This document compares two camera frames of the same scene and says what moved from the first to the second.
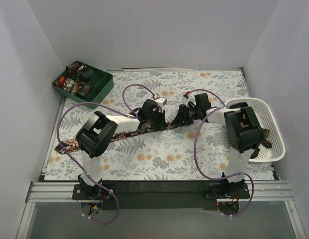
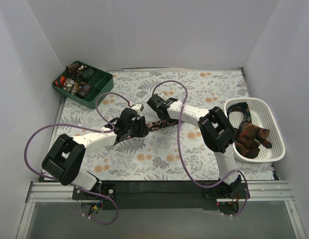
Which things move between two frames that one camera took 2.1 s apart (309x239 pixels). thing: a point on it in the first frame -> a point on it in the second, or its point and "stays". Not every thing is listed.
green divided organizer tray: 84,83 stays
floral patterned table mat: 153,125 stays
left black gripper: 159,119 -> 142,127
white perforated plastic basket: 265,119 stays
